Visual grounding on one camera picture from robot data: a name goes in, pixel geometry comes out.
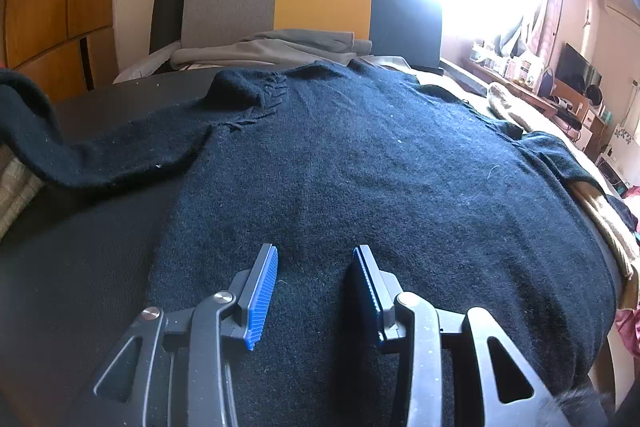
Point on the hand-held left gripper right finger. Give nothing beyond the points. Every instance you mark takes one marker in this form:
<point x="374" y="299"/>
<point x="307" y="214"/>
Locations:
<point x="367" y="292"/>

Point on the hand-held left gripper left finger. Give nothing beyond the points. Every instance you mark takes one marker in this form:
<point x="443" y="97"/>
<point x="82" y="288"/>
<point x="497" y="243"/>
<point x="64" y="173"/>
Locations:
<point x="262" y="297"/>

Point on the black knit sweater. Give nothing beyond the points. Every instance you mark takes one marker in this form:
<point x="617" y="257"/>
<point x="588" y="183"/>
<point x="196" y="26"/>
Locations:
<point x="375" y="157"/>

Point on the beige knit sweater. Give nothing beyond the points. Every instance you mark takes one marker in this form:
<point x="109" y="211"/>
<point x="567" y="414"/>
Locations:
<point x="510" y="107"/>

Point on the dark fuzzy cloth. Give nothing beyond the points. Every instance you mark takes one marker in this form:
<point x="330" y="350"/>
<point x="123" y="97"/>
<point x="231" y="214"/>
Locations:
<point x="580" y="409"/>

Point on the grey cloth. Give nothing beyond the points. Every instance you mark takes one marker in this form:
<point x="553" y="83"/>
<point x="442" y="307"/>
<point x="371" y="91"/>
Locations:
<point x="280" y="47"/>

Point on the pink ruffled bed blanket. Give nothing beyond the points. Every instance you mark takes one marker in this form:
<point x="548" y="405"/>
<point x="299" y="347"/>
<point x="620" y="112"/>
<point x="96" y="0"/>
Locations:
<point x="627" y="327"/>

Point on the row of small glass jars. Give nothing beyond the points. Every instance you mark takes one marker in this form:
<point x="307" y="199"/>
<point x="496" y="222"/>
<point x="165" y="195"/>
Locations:
<point x="510" y="67"/>

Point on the blue chair back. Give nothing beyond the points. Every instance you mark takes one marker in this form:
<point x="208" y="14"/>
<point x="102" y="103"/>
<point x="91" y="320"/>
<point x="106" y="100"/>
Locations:
<point x="546" y="82"/>

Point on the wooden side desk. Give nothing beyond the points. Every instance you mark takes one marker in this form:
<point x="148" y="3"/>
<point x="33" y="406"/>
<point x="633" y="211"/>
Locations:
<point x="575" y="99"/>

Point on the white shelf unit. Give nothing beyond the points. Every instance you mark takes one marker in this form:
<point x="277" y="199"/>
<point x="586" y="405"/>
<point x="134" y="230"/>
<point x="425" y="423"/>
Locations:
<point x="617" y="142"/>

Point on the round white fan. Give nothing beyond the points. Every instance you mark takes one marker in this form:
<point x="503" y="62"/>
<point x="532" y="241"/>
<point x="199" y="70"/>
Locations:
<point x="594" y="96"/>

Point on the black monitor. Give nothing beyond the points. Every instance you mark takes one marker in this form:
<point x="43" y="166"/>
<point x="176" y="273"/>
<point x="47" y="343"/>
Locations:
<point x="572" y="67"/>

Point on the white air conditioner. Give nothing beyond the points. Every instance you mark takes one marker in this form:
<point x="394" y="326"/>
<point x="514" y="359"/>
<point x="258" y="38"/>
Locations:
<point x="625" y="9"/>

